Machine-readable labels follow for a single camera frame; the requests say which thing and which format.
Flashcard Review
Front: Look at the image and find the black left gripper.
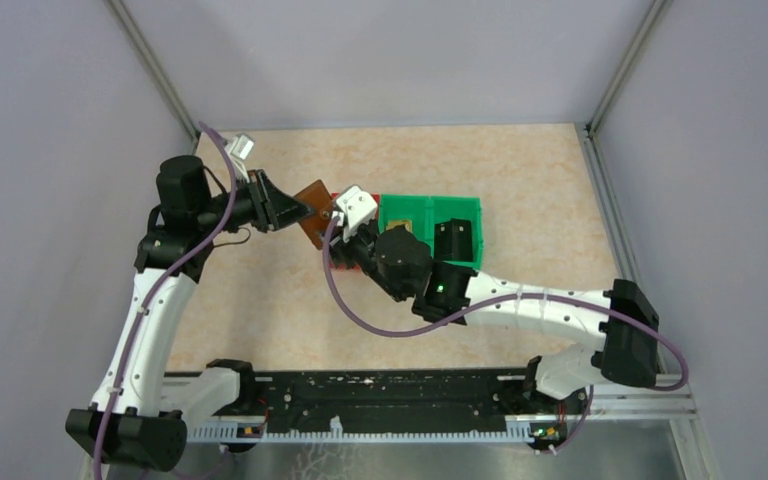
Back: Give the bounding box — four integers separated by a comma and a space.
197, 168, 316, 235

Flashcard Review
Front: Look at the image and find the brown leather card holder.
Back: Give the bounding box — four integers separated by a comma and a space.
294, 179, 334, 251

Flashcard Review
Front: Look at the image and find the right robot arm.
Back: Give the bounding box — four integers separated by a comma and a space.
321, 223, 661, 412

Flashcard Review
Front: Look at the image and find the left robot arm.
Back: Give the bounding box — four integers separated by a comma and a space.
65, 155, 314, 478

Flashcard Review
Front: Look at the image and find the gold credit card stack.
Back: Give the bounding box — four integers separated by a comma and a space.
386, 219, 412, 232

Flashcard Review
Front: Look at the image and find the green bin with gold cards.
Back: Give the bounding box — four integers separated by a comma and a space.
378, 194, 434, 247

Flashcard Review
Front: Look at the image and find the black VIP card stack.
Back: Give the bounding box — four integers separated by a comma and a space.
434, 218, 476, 262

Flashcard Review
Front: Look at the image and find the red plastic bin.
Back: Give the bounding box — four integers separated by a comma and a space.
328, 185, 380, 270

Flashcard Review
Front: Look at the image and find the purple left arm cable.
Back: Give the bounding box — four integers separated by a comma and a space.
91, 121, 240, 480

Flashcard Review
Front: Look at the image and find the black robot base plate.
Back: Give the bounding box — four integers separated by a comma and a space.
218, 368, 586, 434

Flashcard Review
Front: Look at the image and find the aluminium frame rail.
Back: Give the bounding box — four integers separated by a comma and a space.
95, 374, 700, 445

